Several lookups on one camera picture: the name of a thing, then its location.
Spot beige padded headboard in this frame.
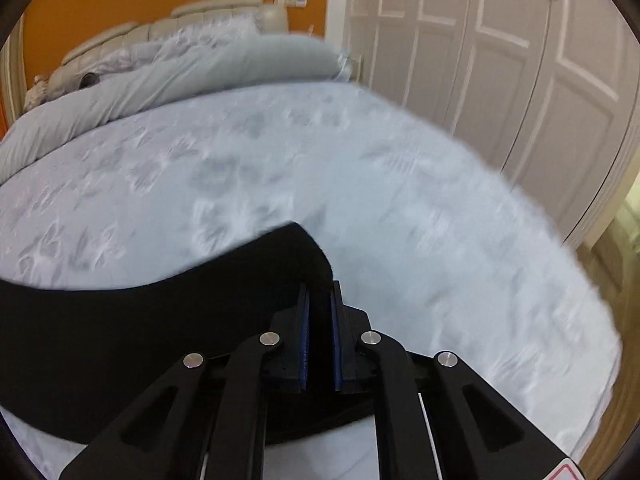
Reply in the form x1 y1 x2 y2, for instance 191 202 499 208
22 0 291 111

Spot butterfly printed bed blanket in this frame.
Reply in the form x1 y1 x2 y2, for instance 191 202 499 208
0 80 623 480

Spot black pants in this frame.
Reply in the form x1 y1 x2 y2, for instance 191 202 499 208
0 221 381 446

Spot beige plush toy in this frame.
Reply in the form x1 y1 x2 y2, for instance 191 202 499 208
22 74 53 111

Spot grey duvet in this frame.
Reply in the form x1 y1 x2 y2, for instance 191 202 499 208
0 15 346 186

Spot white panelled wardrobe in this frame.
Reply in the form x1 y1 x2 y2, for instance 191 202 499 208
327 0 640 251

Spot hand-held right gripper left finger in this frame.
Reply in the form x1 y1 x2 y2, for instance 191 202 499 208
59 282 312 480

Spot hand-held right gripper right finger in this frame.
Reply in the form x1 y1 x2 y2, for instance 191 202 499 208
327 280 588 480

